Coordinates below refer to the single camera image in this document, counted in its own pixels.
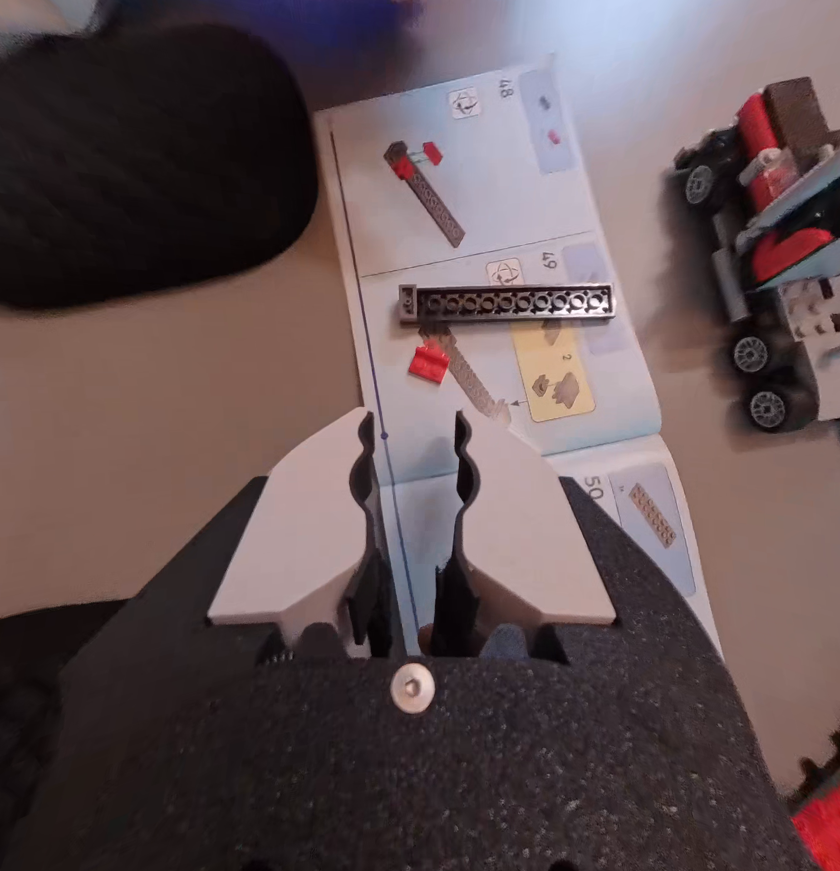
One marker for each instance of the long black lego plate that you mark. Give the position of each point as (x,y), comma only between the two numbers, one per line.
(515,301)

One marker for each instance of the grey red lego assembly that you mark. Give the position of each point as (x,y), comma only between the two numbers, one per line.
(828,830)

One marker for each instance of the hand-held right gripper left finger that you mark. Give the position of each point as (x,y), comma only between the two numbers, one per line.
(290,544)

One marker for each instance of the black quilted wrist pad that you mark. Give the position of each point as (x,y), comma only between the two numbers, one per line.
(134,170)
(25,714)

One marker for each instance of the open lego instruction booklet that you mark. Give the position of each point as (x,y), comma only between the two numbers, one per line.
(515,204)

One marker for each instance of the black red lego truck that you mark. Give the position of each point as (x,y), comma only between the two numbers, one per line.
(780,204)

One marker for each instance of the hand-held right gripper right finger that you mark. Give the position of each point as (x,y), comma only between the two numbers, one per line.
(535,544)

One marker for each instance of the small red lego brick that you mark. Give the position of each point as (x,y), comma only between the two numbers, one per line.
(428,364)

